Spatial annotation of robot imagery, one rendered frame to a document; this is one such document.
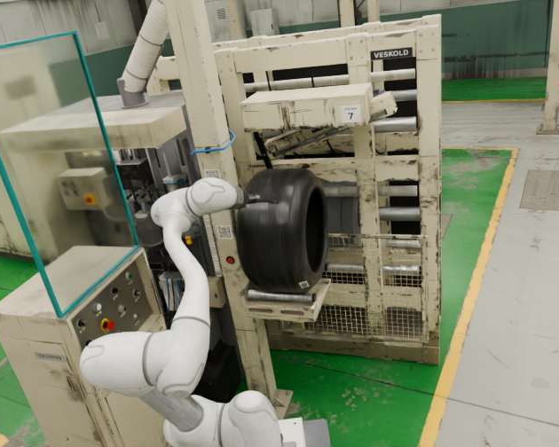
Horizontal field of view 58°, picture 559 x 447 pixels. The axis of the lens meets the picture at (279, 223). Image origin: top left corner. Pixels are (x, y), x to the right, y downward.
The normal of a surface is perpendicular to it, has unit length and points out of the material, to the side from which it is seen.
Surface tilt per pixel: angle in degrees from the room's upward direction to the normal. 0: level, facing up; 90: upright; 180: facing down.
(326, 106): 90
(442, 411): 0
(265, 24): 90
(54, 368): 90
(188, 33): 90
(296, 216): 62
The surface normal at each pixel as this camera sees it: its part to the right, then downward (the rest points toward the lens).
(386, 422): -0.14, -0.89
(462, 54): -0.46, 0.44
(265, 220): -0.32, -0.15
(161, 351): -0.04, -0.60
